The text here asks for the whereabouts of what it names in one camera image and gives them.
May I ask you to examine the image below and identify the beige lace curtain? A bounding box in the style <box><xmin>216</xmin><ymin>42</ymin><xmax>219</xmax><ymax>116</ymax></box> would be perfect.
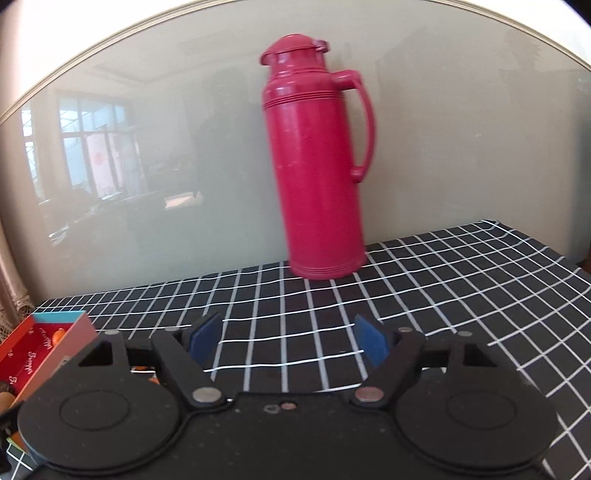
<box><xmin>0</xmin><ymin>217</ymin><xmax>35</xmax><ymax>344</ymax></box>

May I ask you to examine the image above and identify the pink cardboard box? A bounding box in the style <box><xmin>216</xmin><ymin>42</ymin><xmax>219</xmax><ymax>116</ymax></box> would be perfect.
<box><xmin>0</xmin><ymin>310</ymin><xmax>100</xmax><ymax>467</ymax></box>

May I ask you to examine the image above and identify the red thermos jug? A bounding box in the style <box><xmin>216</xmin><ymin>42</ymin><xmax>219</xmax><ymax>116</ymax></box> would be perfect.
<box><xmin>259</xmin><ymin>33</ymin><xmax>377</xmax><ymax>280</ymax></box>

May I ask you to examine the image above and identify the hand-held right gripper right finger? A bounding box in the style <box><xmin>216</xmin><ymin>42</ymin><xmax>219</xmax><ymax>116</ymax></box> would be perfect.
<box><xmin>348</xmin><ymin>314</ymin><xmax>500</xmax><ymax>410</ymax></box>

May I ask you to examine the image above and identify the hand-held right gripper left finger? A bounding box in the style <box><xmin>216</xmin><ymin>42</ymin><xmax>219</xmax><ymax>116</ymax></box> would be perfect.
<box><xmin>76</xmin><ymin>312</ymin><xmax>229</xmax><ymax>411</ymax></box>

